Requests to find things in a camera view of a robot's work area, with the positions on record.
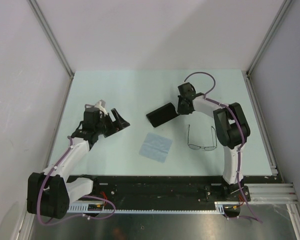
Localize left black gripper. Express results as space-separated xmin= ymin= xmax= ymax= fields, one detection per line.
xmin=95 ymin=108 xmax=130 ymax=138

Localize black glasses case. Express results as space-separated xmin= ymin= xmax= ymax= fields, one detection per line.
xmin=146 ymin=102 xmax=179 ymax=128

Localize blue cleaning cloth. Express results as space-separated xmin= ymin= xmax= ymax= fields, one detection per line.
xmin=139 ymin=132 xmax=173 ymax=163

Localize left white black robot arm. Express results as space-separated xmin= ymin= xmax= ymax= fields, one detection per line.
xmin=26 ymin=103 xmax=130 ymax=219

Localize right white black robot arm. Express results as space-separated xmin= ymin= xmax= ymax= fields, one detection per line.
xmin=177 ymin=82 xmax=251 ymax=201

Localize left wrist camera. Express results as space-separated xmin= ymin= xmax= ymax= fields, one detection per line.
xmin=94 ymin=99 xmax=108 ymax=115

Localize thin wire-frame glasses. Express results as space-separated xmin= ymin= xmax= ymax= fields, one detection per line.
xmin=187 ymin=124 xmax=218 ymax=152

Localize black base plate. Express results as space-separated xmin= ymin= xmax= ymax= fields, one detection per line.
xmin=64 ymin=174 xmax=283 ymax=211

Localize slotted cable duct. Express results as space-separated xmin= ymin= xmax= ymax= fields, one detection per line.
xmin=67 ymin=201 xmax=241 ymax=215

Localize right aluminium corner post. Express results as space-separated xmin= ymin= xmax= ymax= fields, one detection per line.
xmin=245 ymin=0 xmax=295 ymax=78

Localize aluminium corner post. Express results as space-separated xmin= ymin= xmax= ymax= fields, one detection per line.
xmin=27 ymin=0 xmax=74 ymax=80
xmin=245 ymin=0 xmax=295 ymax=78

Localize aluminium front rail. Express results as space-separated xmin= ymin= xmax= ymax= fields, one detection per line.
xmin=64 ymin=182 xmax=299 ymax=204

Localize left aluminium corner post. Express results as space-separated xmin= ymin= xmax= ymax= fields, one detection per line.
xmin=27 ymin=0 xmax=74 ymax=80

